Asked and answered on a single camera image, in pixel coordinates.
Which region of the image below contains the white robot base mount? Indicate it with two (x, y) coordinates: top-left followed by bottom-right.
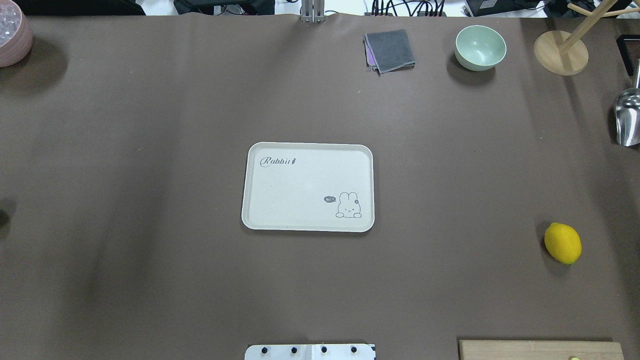
(244, 343), (377, 360)

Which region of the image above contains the aluminium frame post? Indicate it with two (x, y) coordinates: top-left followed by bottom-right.
(300, 0), (326, 24)

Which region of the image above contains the pink bowl with ice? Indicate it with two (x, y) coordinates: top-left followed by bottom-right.
(0, 0), (34, 68)

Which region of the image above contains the grey folded cloth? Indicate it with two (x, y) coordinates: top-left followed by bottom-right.
(364, 29), (416, 75)

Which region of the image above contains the yellow lemon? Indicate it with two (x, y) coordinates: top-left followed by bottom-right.
(544, 222), (583, 265)

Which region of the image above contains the white rabbit tray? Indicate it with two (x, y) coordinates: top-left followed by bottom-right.
(241, 142), (375, 233)

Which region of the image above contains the wooden cutting board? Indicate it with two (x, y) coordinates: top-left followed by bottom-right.
(459, 339), (624, 360)

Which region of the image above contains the black framed tray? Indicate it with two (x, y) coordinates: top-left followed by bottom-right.
(615, 34), (640, 76)

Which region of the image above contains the wooden mug tree stand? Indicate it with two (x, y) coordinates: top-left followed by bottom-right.
(534, 0), (640, 76)

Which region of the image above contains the metal scoop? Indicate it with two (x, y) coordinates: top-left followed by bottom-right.
(615, 64), (640, 147)

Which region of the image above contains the mint green bowl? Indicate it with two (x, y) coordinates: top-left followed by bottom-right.
(454, 25), (507, 72)

